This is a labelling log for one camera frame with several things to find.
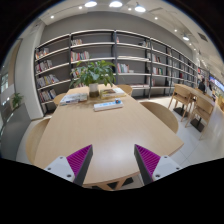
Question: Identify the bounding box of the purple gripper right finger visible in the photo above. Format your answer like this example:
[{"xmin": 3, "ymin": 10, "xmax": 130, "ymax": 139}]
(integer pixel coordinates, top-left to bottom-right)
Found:
[{"xmin": 134, "ymin": 144, "xmax": 181, "ymax": 185}]

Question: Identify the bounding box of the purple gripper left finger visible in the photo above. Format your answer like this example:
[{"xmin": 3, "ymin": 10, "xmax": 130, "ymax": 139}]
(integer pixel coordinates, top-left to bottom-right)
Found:
[{"xmin": 45, "ymin": 145, "xmax": 93, "ymax": 186}]

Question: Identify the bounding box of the wooden chair left near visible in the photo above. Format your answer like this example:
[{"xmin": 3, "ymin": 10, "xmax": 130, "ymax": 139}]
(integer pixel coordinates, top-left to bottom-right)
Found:
[{"xmin": 26, "ymin": 119, "xmax": 50, "ymax": 164}]

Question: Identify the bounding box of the wooden chair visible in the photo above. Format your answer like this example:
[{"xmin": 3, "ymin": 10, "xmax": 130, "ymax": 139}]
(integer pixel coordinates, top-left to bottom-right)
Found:
[
  {"xmin": 118, "ymin": 84, "xmax": 133, "ymax": 96},
  {"xmin": 53, "ymin": 93, "xmax": 66, "ymax": 106},
  {"xmin": 26, "ymin": 119, "xmax": 50, "ymax": 164},
  {"xmin": 139, "ymin": 102, "xmax": 179, "ymax": 135}
]

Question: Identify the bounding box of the wooden chair right near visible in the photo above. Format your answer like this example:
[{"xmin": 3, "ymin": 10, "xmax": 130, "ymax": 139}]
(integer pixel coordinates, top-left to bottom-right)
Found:
[{"xmin": 139, "ymin": 102, "xmax": 179, "ymax": 135}]

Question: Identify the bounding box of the wooden background table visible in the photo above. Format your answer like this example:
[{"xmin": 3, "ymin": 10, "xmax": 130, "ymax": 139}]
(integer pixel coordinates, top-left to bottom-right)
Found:
[{"xmin": 173, "ymin": 83, "xmax": 217, "ymax": 133}]

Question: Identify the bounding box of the white book stack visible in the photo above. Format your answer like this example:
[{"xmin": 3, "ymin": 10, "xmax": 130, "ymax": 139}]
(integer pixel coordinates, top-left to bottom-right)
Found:
[{"xmin": 60, "ymin": 93, "xmax": 88, "ymax": 105}]

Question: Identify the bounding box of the wooden chair far left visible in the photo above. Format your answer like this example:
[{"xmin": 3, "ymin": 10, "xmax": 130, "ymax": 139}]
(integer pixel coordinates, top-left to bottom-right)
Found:
[{"xmin": 53, "ymin": 93, "xmax": 66, "ymax": 106}]

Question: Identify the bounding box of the wooden chair background front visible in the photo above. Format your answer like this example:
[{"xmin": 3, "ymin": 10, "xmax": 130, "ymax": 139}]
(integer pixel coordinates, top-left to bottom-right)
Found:
[{"xmin": 187, "ymin": 96, "xmax": 214, "ymax": 136}]

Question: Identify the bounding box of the wooden chair background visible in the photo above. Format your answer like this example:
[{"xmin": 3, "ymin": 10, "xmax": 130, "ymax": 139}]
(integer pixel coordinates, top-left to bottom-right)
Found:
[
  {"xmin": 187, "ymin": 96, "xmax": 214, "ymax": 136},
  {"xmin": 171, "ymin": 84, "xmax": 192, "ymax": 119}
]

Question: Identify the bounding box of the wooden chair background rear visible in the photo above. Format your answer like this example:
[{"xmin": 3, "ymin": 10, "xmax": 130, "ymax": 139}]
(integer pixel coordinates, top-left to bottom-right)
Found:
[{"xmin": 171, "ymin": 84, "xmax": 192, "ymax": 119}]

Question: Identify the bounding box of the wooden chair far right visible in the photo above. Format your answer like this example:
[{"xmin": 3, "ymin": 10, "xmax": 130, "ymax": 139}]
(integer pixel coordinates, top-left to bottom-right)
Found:
[{"xmin": 118, "ymin": 84, "xmax": 133, "ymax": 96}]

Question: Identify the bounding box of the yellow-green book stack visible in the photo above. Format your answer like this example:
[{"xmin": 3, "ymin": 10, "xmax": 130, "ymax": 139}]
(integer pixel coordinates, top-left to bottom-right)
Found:
[{"xmin": 100, "ymin": 88, "xmax": 126, "ymax": 99}]

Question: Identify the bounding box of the small plant by window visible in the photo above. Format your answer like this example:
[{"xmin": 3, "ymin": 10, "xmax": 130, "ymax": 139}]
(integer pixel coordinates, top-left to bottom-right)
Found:
[{"xmin": 12, "ymin": 93, "xmax": 23, "ymax": 109}]

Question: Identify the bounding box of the person in dark clothes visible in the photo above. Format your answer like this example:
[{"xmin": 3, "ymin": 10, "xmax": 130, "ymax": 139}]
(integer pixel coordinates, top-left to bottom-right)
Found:
[{"xmin": 198, "ymin": 78, "xmax": 206, "ymax": 93}]

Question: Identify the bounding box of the green potted plant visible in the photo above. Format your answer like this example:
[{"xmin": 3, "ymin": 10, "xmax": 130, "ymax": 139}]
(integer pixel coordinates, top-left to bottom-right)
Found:
[{"xmin": 69, "ymin": 60, "xmax": 115, "ymax": 98}]

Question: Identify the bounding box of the large grey bookshelf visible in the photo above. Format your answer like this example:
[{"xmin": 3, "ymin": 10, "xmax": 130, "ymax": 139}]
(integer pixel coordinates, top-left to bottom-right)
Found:
[{"xmin": 34, "ymin": 29, "xmax": 197, "ymax": 113}]

